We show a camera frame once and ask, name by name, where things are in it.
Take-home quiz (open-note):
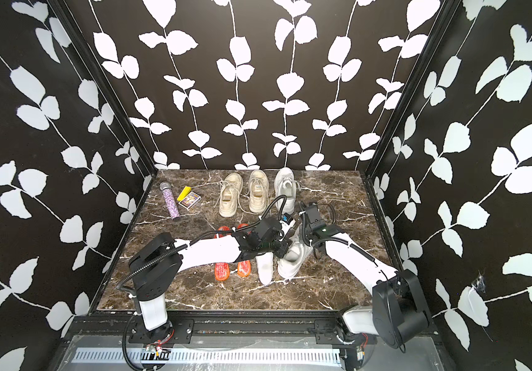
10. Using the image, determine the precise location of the white insole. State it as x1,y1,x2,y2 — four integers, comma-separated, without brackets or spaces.
256,252,274,286

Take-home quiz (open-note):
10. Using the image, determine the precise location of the white sneaker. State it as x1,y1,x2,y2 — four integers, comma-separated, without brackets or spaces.
278,230,313,279
275,167,298,214

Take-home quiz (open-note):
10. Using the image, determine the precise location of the beige lace sneaker one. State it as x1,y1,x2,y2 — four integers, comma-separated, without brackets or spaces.
249,169,269,213
219,173,243,218

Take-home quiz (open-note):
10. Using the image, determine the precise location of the red orange insole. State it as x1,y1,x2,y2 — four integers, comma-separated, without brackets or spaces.
214,226,230,281

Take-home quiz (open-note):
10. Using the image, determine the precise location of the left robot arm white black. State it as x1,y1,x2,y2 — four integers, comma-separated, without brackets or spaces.
116,196,294,332

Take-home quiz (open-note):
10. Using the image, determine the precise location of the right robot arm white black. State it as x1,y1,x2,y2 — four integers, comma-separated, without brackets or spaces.
299,203,431,351

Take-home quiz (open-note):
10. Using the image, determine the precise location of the purple card box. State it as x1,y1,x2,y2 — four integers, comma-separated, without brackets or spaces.
179,191,201,210

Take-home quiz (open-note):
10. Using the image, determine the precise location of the yellow small block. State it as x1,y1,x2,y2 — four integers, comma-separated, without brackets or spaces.
177,186,192,202

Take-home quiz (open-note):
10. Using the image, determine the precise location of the purple glitter bottle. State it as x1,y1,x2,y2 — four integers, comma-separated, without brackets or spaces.
159,182,180,220

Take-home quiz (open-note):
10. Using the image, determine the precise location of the white ventilation grille strip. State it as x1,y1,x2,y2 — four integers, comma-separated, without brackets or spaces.
70,347,343,366

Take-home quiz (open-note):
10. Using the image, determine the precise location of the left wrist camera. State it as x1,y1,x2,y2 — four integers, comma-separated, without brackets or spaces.
281,213,295,227

